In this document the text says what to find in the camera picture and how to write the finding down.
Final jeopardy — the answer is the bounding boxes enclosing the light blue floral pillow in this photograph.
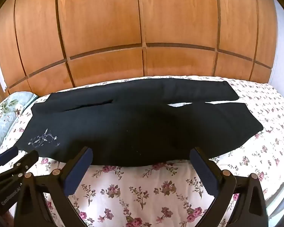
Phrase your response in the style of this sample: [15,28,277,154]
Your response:
[0,91,40,157]

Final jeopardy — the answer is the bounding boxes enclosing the black pants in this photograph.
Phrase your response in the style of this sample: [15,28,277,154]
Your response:
[17,80,264,167]

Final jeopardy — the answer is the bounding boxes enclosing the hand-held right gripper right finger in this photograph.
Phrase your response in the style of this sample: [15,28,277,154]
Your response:
[190,147,268,227]

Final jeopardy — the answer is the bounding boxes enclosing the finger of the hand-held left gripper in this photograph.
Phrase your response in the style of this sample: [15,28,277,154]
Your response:
[0,146,19,166]
[0,150,40,185]

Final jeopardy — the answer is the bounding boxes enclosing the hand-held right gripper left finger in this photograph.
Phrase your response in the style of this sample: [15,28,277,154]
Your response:
[14,146,93,227]

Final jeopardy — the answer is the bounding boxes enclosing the floral bed sheet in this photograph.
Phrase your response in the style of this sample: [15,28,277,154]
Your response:
[0,75,284,227]

